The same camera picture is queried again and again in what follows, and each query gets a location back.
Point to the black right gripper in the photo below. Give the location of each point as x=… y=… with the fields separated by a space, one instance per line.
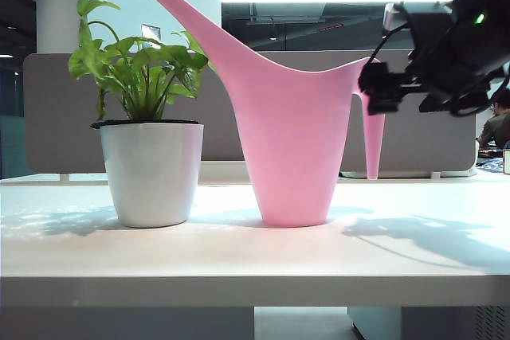
x=454 y=69

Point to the pink plastic watering can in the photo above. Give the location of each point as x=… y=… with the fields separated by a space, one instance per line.
x=291 y=137

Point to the black inner plant pot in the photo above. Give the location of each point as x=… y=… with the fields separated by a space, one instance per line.
x=104 y=123

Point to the green leafy plant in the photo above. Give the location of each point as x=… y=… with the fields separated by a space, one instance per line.
x=92 y=57

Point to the gray fabric desk divider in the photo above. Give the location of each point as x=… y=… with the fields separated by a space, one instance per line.
x=418 y=137

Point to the seated person in background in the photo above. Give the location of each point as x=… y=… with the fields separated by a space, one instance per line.
x=496 y=129

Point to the small beige box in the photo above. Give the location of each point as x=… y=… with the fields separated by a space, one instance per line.
x=507 y=161

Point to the paper sign on pillar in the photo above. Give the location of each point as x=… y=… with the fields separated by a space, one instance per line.
x=151 y=32

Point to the gray vented cabinet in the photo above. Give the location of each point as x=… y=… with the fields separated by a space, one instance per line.
x=438 y=324

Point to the white plastic flower pot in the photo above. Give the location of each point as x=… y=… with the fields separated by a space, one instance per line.
x=151 y=177

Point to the white round pillar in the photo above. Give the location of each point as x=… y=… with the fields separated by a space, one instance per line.
x=60 y=5

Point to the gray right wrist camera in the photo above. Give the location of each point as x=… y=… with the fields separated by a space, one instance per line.
x=394 y=15

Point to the white divider bracket foot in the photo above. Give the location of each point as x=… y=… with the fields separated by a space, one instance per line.
x=64 y=177
x=436 y=175

